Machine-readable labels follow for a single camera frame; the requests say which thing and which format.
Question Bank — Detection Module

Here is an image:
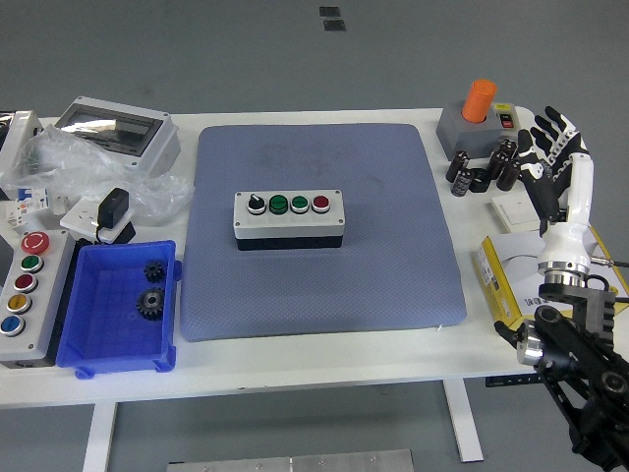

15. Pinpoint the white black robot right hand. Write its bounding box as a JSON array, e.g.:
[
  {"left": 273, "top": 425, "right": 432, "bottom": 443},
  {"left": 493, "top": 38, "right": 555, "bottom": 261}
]
[{"left": 515, "top": 105, "right": 596, "bottom": 269}]

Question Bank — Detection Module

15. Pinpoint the grey four-button control box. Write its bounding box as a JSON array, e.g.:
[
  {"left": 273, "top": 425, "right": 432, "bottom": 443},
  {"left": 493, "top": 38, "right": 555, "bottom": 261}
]
[{"left": 233, "top": 189, "right": 347, "bottom": 252}]

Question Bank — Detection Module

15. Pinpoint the grey five-button control box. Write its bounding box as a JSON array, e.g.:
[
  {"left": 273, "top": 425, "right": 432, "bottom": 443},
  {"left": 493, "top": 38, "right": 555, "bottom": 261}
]
[{"left": 0, "top": 229, "right": 80, "bottom": 369}]

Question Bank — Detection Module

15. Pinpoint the white yellow cardboard box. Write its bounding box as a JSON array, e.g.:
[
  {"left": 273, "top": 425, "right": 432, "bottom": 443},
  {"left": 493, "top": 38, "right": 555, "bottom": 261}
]
[{"left": 472, "top": 225, "right": 629, "bottom": 330}]

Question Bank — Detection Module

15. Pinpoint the black table control panel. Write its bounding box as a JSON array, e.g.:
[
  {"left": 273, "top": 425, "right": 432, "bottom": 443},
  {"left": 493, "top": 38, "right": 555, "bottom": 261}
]
[{"left": 485, "top": 376, "right": 543, "bottom": 388}]

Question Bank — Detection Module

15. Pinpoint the orange cylinder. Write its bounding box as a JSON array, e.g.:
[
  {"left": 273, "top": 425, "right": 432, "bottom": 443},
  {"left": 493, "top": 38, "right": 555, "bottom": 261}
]
[{"left": 461, "top": 79, "right": 498, "bottom": 125}]

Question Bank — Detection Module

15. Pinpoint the white table leg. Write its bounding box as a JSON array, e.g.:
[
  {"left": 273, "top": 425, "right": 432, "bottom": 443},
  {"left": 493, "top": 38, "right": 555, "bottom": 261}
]
[
  {"left": 82, "top": 401, "right": 119, "bottom": 472},
  {"left": 441, "top": 379, "right": 486, "bottom": 463}
]

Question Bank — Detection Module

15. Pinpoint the grey-blue table mat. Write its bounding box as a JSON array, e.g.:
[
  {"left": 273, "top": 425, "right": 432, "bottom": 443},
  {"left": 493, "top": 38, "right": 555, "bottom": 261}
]
[{"left": 179, "top": 122, "right": 468, "bottom": 343}]

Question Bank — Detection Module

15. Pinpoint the silver metal plate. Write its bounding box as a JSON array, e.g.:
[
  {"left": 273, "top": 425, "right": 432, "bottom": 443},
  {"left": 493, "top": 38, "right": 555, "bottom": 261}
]
[{"left": 166, "top": 448, "right": 415, "bottom": 472}]

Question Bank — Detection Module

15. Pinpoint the large black gear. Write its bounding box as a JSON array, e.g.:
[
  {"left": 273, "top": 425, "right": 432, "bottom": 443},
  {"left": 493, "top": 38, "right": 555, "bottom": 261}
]
[{"left": 136, "top": 288, "right": 167, "bottom": 322}]

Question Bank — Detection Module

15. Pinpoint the grey clear-lid distribution box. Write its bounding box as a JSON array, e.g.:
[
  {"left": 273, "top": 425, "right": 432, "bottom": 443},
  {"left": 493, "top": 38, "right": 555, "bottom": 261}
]
[{"left": 53, "top": 95, "right": 182, "bottom": 179}]

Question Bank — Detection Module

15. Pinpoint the black power adapter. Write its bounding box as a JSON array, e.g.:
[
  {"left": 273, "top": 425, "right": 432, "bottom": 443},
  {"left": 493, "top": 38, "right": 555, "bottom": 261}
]
[{"left": 92, "top": 187, "right": 132, "bottom": 245}]

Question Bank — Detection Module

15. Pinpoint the blue plastic bin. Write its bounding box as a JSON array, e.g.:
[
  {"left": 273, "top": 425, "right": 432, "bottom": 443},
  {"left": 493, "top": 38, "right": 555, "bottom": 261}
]
[{"left": 55, "top": 239, "right": 184, "bottom": 381}]

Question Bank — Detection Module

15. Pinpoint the clear plastic bag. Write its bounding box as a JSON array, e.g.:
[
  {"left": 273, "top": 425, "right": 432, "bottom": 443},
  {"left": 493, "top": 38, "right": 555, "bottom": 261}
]
[{"left": 0, "top": 123, "right": 193, "bottom": 227}]

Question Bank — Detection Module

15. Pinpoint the white blue circuit breaker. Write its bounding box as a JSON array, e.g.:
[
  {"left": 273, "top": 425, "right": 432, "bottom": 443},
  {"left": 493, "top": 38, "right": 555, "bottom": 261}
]
[{"left": 17, "top": 186, "right": 50, "bottom": 212}]

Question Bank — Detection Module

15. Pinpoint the small white electrical component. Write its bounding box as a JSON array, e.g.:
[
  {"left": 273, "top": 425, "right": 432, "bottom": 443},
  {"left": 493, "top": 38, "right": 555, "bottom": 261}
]
[{"left": 4, "top": 201, "right": 30, "bottom": 230}]

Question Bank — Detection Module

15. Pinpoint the white wall switch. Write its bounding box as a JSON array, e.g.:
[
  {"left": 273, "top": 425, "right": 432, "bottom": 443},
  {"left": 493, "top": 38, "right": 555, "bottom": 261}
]
[{"left": 489, "top": 190, "right": 545, "bottom": 232}]

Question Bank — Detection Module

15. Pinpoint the grey switch base box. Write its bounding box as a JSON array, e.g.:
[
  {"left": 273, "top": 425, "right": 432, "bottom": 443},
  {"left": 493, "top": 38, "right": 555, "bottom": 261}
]
[{"left": 435, "top": 101, "right": 525, "bottom": 159}]

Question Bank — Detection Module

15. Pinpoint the white wall socket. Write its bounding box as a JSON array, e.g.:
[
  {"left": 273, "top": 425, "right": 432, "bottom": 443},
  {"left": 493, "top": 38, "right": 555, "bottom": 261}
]
[{"left": 59, "top": 196, "right": 135, "bottom": 245}]

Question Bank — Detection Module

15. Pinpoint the grey open enclosure box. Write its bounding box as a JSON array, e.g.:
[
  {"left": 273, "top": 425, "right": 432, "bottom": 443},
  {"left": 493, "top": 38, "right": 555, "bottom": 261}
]
[{"left": 0, "top": 110, "right": 46, "bottom": 174}]

